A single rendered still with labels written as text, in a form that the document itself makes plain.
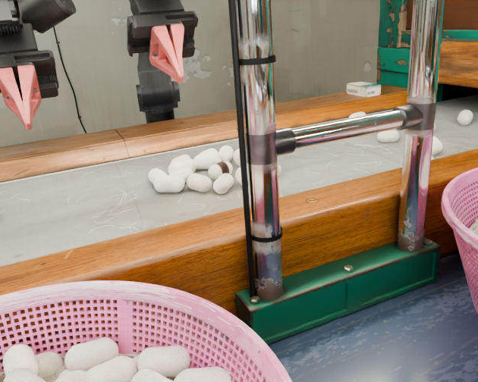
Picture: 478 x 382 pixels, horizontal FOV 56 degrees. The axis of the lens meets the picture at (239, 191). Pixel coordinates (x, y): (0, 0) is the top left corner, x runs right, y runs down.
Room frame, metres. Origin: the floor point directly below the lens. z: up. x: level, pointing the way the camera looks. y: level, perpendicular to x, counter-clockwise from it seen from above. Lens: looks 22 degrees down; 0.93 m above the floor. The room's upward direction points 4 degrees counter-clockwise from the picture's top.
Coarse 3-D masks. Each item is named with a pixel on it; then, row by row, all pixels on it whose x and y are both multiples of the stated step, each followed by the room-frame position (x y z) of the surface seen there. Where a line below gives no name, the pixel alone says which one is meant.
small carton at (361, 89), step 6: (348, 84) 0.89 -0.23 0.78; (354, 84) 0.88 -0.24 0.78; (360, 84) 0.87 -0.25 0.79; (366, 84) 0.87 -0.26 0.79; (372, 84) 0.86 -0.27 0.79; (378, 84) 0.86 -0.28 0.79; (348, 90) 0.89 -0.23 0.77; (354, 90) 0.87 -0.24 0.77; (360, 90) 0.86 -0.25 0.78; (366, 90) 0.84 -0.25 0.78; (372, 90) 0.85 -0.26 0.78; (378, 90) 0.85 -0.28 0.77; (366, 96) 0.84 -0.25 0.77
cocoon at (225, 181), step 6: (222, 174) 0.49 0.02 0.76; (228, 174) 0.49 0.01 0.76; (216, 180) 0.47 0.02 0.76; (222, 180) 0.47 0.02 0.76; (228, 180) 0.48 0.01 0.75; (216, 186) 0.47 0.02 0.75; (222, 186) 0.47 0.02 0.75; (228, 186) 0.47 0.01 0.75; (216, 192) 0.47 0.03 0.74; (222, 192) 0.47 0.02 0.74
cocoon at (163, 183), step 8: (160, 176) 0.49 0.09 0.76; (168, 176) 0.49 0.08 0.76; (176, 176) 0.49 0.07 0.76; (160, 184) 0.48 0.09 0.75; (168, 184) 0.48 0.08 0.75; (176, 184) 0.48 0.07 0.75; (184, 184) 0.49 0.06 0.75; (160, 192) 0.49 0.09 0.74; (168, 192) 0.49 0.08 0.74; (176, 192) 0.48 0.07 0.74
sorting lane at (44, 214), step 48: (336, 144) 0.63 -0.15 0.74; (384, 144) 0.62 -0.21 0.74; (0, 192) 0.54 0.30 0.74; (48, 192) 0.52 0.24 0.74; (96, 192) 0.51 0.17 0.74; (144, 192) 0.50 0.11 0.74; (192, 192) 0.49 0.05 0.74; (240, 192) 0.47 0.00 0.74; (288, 192) 0.46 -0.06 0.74; (0, 240) 0.40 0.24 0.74; (48, 240) 0.39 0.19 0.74; (96, 240) 0.38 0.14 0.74
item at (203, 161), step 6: (198, 156) 0.56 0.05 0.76; (204, 156) 0.56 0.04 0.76; (210, 156) 0.56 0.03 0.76; (216, 156) 0.56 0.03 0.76; (198, 162) 0.56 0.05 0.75; (204, 162) 0.56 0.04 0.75; (210, 162) 0.56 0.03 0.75; (216, 162) 0.56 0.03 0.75; (198, 168) 0.56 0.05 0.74; (204, 168) 0.56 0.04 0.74
